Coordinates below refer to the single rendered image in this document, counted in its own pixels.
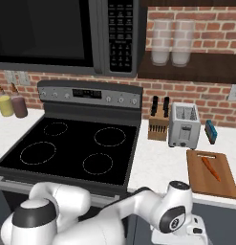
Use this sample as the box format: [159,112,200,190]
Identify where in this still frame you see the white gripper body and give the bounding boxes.
[150,227,214,245]

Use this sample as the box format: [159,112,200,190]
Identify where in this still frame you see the wooden cutting board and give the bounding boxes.
[185,148,236,200]

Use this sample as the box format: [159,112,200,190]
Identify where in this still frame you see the orange carrot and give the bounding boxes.
[201,155,222,183]

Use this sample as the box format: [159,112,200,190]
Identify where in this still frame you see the dark grey cupboard front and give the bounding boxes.
[189,202,236,245]
[0,189,15,226]

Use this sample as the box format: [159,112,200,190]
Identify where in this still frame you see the silver toaster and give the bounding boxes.
[167,101,202,150]

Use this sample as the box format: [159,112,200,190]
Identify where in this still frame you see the blue sponge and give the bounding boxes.
[204,119,219,145]

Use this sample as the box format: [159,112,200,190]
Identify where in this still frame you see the wooden knife block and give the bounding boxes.
[147,107,171,142]

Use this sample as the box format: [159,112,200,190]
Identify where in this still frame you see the black glass hob stove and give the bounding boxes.
[0,79,144,200]

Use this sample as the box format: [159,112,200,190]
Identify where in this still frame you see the clear glass jar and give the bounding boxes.
[150,18,173,67]
[170,19,196,68]

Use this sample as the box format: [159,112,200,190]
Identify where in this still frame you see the maroon squeeze bottle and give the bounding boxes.
[10,82,29,120]

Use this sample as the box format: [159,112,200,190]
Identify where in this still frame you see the yellow squeeze bottle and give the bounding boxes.
[0,81,15,118]

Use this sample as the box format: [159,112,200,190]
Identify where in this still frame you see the black and steel microwave oven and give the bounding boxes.
[0,0,148,78]

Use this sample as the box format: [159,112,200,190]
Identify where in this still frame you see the black handled knife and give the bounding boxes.
[150,95,160,117]
[162,96,171,119]

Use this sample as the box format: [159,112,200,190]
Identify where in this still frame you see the grey wall socket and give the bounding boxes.
[16,71,32,87]
[226,83,236,102]
[3,70,17,86]

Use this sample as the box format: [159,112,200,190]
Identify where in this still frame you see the steel oven door handle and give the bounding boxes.
[0,176,121,208]

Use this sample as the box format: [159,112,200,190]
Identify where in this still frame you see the dark wooden wall shelf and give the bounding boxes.
[137,50,236,85]

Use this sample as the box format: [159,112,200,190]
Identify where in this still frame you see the steel microwave door handle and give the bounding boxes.
[96,0,106,76]

